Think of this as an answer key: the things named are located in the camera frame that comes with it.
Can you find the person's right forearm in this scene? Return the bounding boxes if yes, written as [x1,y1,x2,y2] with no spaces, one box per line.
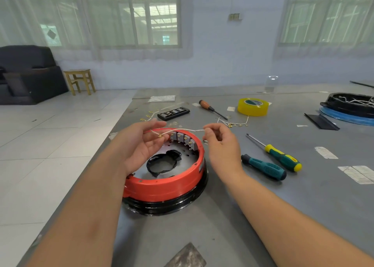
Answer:
[225,167,374,267]

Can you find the black flat plate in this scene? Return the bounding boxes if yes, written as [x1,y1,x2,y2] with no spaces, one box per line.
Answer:
[304,113,340,131]

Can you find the narrow white tape strip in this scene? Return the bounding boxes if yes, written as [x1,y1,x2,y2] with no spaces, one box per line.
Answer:
[314,146,339,160]

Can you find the person's left forearm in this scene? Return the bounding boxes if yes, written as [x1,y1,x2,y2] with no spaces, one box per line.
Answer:
[26,153,132,267]

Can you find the orange handle screwdriver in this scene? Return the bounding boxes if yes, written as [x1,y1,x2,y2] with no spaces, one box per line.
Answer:
[199,99,229,121]

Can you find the person's right hand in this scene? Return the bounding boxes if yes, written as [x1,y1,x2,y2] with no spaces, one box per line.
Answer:
[203,124,243,180]

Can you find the blue ring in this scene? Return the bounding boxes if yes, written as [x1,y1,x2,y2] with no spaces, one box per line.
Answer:
[319,106,374,127]

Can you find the large barred window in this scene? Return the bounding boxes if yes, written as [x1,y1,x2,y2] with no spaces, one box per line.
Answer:
[280,0,374,45]
[38,0,181,47]

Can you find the black round appliance part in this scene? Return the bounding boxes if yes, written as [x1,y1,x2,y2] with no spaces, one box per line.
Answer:
[323,92,374,117]

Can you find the green yellow handle screwdriver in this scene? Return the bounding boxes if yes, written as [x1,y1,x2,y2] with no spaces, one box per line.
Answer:
[245,133,303,173]

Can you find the teal handle screwdriver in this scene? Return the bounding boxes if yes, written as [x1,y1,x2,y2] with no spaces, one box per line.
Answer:
[241,153,288,181]

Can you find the wide white tape strips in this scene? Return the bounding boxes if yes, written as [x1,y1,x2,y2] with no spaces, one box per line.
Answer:
[338,165,374,185]

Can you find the thin black rod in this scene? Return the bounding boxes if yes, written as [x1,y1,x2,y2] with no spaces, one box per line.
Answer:
[349,80,374,90]

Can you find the black armchair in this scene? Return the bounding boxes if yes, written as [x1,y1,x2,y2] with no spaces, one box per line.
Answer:
[0,45,69,105]

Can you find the red round appliance base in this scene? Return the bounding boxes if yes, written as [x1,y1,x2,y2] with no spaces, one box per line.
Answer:
[122,127,209,216]

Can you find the sheer white curtain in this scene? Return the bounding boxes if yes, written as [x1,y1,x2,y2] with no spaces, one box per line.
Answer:
[0,0,194,60]
[272,0,374,59]

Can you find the person's left hand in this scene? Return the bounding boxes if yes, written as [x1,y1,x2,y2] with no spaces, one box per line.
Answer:
[111,120,170,175]

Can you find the black remote control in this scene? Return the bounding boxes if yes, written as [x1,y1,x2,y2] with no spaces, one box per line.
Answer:
[157,107,191,121]

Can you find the white paper sheet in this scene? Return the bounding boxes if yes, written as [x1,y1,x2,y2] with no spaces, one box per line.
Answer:
[147,95,176,103]

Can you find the yellow tape roll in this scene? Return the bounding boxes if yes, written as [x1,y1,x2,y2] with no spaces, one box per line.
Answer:
[237,97,271,117]

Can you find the small wooden stool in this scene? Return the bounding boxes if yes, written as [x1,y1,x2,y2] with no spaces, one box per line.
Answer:
[62,69,97,95]

